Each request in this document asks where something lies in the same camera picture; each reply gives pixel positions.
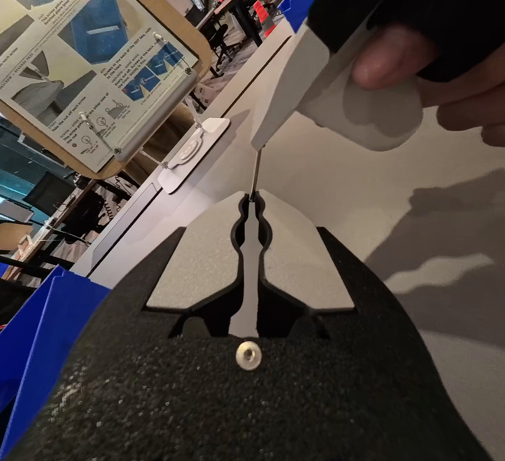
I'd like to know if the white document stand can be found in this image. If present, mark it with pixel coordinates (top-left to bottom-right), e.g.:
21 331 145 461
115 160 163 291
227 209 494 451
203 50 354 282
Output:
114 68 232 195

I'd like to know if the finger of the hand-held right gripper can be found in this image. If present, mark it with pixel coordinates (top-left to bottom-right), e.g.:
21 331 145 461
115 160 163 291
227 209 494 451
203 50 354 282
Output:
250 21 331 151

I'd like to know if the wooden instruction board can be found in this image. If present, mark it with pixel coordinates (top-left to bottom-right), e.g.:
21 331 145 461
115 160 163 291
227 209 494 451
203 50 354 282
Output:
0 0 214 179

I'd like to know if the orange traffic cone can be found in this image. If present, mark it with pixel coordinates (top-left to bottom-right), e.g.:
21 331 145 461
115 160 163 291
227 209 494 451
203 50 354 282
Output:
252 0 277 38

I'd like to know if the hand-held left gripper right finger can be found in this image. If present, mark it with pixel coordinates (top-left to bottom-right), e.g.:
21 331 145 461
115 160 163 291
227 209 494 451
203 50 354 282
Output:
256 190 356 337

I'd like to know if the grey desk cable cover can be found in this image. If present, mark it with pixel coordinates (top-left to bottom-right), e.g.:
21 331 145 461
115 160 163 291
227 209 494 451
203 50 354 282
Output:
89 183 162 272

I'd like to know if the person's right hand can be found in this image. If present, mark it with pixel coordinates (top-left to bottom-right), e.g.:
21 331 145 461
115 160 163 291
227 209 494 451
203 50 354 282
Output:
352 24 505 148

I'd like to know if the small metal bolt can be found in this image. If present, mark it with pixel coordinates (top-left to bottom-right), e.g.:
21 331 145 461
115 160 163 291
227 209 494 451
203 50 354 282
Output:
249 146 264 202

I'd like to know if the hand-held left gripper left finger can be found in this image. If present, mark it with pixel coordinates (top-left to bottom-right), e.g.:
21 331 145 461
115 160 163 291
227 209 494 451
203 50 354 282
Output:
145 191 251 337

